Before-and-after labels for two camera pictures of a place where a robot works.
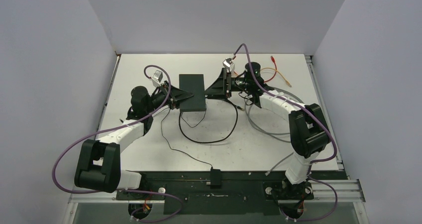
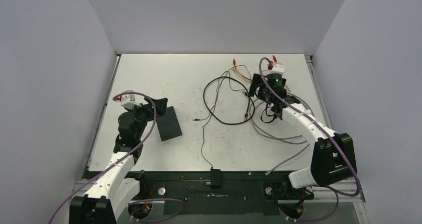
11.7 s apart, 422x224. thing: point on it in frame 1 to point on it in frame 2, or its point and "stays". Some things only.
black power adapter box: (215, 178) stays
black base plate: (224, 192) stays
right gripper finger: (221, 88) to (257, 81)
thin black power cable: (179, 150) to (215, 100)
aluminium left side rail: (116, 64) stays
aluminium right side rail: (309, 59) stays
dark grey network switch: (193, 83) to (168, 125)
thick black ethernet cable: (213, 141) to (246, 114)
